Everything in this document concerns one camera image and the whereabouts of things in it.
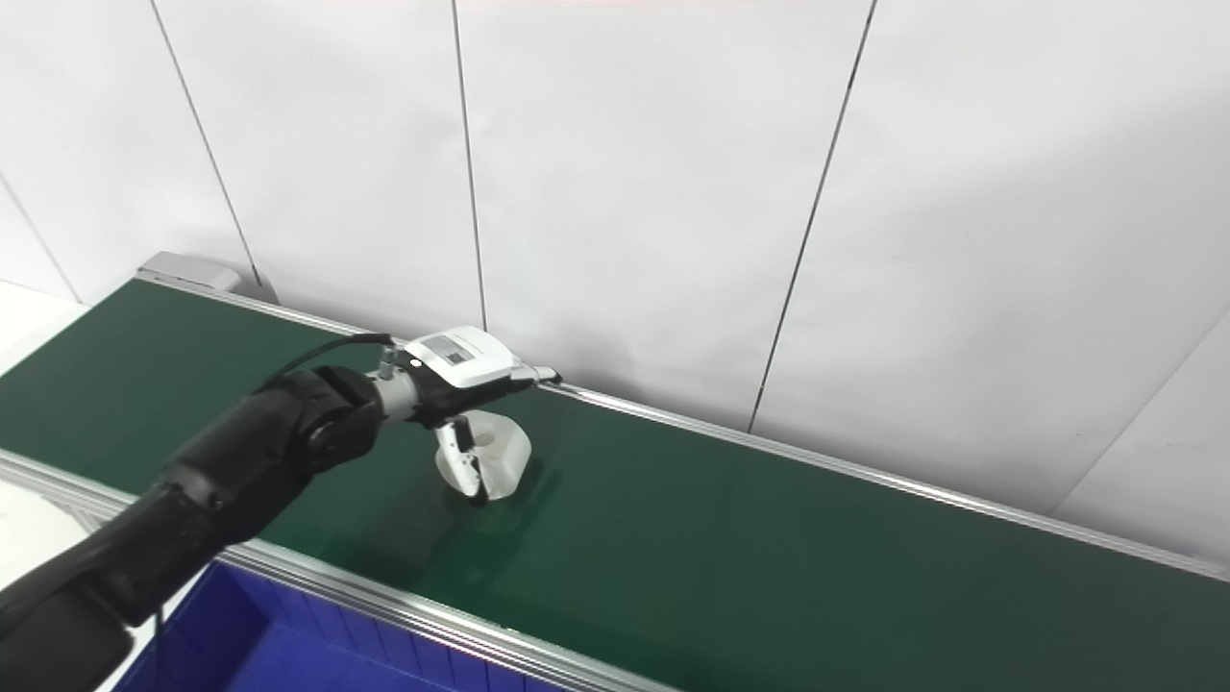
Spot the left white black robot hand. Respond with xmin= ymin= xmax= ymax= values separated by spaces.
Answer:
xmin=402 ymin=325 xmax=563 ymax=502

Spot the white plastic cylindrical part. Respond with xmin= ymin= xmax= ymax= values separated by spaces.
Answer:
xmin=435 ymin=410 xmax=532 ymax=503

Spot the grey conveyor end cap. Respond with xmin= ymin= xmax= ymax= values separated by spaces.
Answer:
xmin=137 ymin=252 xmax=243 ymax=292

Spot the blue bin holding white parts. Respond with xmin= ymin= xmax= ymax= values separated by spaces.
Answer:
xmin=115 ymin=560 xmax=568 ymax=692

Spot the green conveyor belt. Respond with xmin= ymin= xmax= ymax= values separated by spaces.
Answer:
xmin=0 ymin=272 xmax=1230 ymax=692

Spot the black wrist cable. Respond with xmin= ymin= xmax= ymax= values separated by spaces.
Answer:
xmin=255 ymin=333 xmax=397 ymax=395

